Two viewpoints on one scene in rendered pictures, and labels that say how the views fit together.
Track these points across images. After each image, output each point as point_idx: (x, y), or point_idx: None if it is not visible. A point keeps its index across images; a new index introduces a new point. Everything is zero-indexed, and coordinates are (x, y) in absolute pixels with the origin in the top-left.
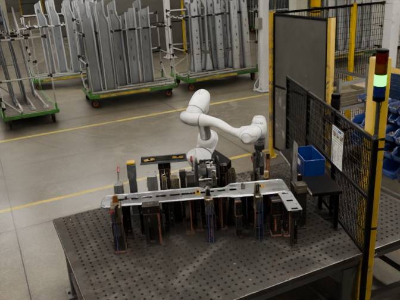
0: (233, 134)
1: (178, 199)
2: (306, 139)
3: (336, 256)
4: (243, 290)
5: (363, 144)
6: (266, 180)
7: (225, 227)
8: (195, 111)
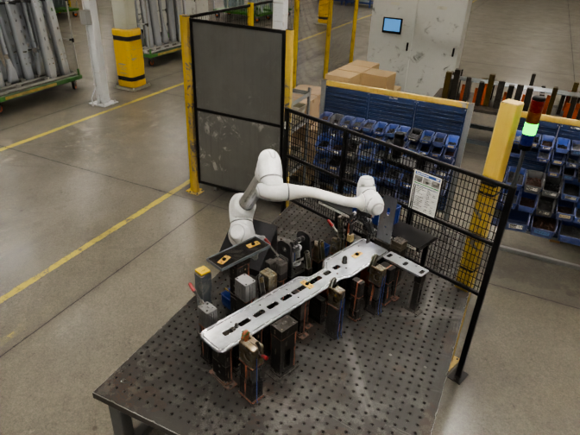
0: (352, 206)
1: (299, 302)
2: (341, 182)
3: (457, 306)
4: (434, 382)
5: (481, 190)
6: (353, 243)
7: None
8: (280, 182)
